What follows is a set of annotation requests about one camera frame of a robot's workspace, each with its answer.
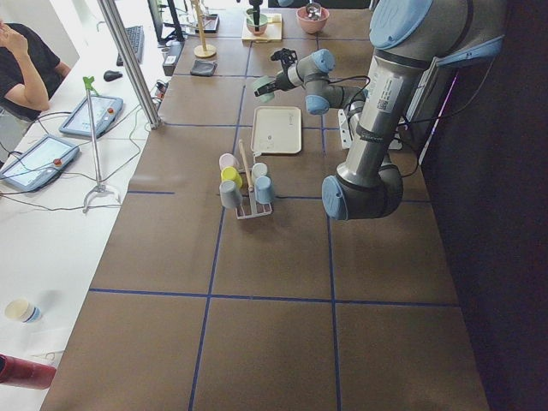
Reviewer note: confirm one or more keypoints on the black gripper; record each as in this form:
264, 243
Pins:
279, 82
256, 14

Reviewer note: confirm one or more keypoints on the green cup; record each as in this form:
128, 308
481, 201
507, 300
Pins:
264, 88

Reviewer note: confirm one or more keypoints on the cream rabbit tray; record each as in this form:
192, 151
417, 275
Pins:
276, 130

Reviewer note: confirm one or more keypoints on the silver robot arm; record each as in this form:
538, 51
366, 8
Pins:
407, 38

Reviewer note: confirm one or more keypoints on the white cup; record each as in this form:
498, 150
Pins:
259, 169

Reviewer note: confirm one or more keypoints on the pink cup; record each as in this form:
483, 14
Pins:
228, 160

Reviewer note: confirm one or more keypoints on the yellow cup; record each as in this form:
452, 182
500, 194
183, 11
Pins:
231, 173

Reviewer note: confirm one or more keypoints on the light blue cup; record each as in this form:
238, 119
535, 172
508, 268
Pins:
264, 193

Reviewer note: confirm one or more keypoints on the grey cup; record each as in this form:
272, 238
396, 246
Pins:
230, 194

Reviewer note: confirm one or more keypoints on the paper cup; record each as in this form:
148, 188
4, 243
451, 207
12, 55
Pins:
22, 310

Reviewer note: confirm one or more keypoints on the green bowl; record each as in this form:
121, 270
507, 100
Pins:
256, 28

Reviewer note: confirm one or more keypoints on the wooden cutting board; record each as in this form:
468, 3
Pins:
273, 28

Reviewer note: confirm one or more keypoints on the metal scoop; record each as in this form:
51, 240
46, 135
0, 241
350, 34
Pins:
313, 11

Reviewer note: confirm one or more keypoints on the pink bowl with ice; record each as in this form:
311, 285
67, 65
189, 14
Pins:
309, 25

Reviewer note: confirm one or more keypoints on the wooden mug tree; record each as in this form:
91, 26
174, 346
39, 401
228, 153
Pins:
203, 50

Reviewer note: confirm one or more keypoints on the grey folded cloth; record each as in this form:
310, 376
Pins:
203, 68

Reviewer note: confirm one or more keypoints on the black box with label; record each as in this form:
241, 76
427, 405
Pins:
171, 54

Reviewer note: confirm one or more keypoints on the black keyboard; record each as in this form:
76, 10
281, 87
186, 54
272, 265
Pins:
136, 38

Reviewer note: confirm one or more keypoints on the black computer mouse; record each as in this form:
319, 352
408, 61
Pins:
111, 75

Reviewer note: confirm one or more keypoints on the far teach pendant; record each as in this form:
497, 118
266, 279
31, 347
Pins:
104, 111

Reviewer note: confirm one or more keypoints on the teach pendant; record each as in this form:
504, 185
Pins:
104, 111
40, 165

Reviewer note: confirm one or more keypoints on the green tipped metal stand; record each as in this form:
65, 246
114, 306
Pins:
100, 189

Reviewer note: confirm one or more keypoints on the seated person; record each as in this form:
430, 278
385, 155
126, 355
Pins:
30, 72

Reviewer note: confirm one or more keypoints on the near teach pendant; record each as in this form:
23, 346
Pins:
40, 165

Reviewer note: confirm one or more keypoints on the red bottle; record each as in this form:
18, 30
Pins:
25, 373

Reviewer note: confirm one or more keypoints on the white pedestal column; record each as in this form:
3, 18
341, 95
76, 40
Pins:
347, 122

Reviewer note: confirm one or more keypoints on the white wire cup rack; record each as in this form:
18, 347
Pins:
249, 207

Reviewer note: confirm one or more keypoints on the aluminium frame post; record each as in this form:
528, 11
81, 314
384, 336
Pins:
117, 30

